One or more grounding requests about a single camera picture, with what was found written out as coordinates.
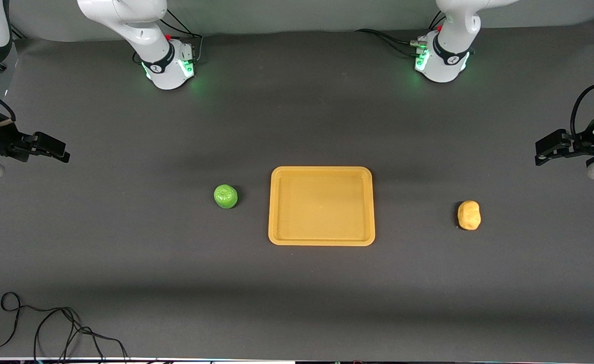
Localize yellow potato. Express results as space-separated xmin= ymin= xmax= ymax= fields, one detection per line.
xmin=457 ymin=200 xmax=482 ymax=231

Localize green apple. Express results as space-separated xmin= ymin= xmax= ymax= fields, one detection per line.
xmin=213 ymin=184 xmax=239 ymax=209

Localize yellow plastic tray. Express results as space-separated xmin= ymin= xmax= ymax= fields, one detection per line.
xmin=268 ymin=166 xmax=376 ymax=247

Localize dark grey table cover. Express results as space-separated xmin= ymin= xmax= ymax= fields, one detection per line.
xmin=0 ymin=18 xmax=594 ymax=361

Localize loose thin black cable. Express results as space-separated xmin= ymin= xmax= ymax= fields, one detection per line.
xmin=0 ymin=292 xmax=128 ymax=362

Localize black right base cables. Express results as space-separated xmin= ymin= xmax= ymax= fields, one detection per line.
xmin=159 ymin=9 xmax=204 ymax=64

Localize black base cables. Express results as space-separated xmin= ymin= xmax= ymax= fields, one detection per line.
xmin=159 ymin=9 xmax=204 ymax=64
xmin=354 ymin=28 xmax=428 ymax=57

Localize black left base cables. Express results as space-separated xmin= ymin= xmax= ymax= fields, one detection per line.
xmin=354 ymin=28 xmax=428 ymax=57

